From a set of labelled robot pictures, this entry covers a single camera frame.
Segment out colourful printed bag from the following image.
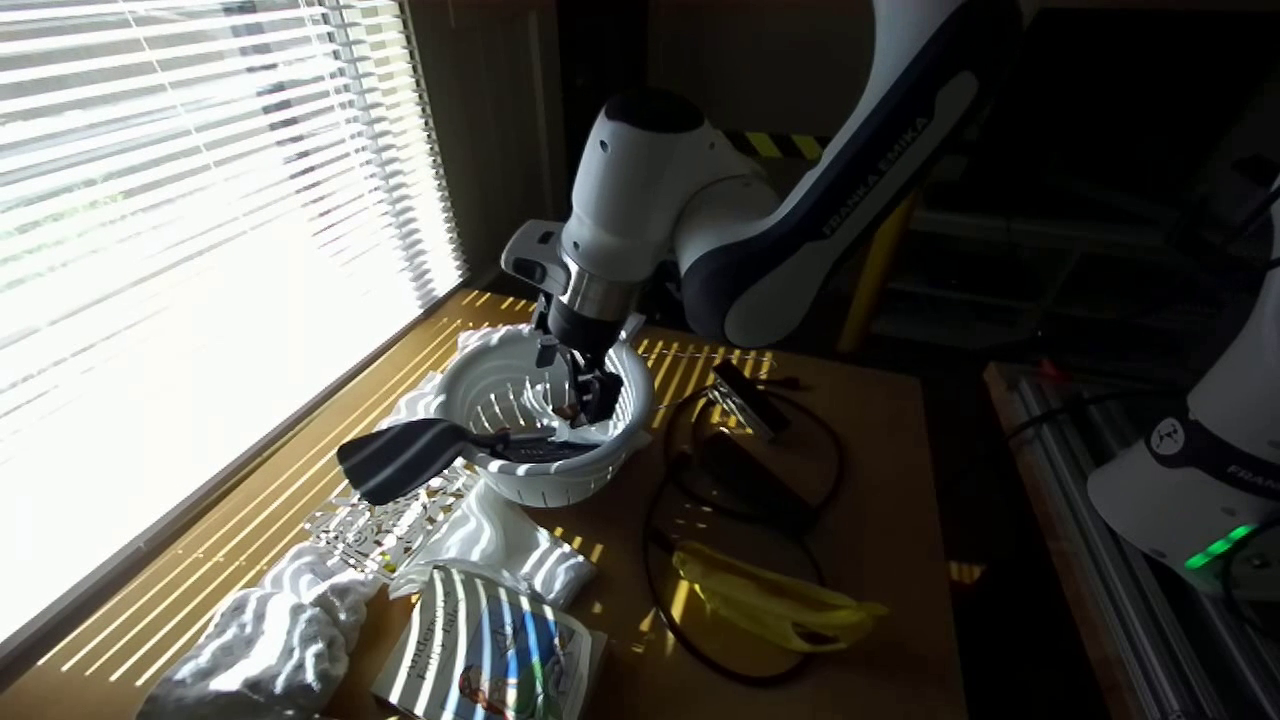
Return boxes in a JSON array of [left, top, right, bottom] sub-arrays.
[[374, 567, 605, 720]]

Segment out white plastic colander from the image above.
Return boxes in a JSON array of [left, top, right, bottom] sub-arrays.
[[437, 324, 656, 508]]

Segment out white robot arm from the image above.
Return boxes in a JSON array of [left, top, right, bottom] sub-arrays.
[[500, 0, 1023, 419]]

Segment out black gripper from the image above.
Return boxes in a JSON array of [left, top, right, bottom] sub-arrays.
[[535, 299, 624, 429]]

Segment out white cloth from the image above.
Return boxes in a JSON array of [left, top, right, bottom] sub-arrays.
[[307, 378, 595, 605]]

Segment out black power adapter with cable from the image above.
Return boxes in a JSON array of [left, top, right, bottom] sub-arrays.
[[639, 387, 849, 690]]

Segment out black spatula with metal handle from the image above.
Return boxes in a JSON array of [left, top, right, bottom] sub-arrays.
[[336, 418, 592, 504]]

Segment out white window blinds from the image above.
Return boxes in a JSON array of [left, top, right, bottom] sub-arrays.
[[0, 0, 465, 639]]

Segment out yellow banana toy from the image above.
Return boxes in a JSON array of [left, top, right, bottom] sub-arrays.
[[672, 544, 888, 656]]

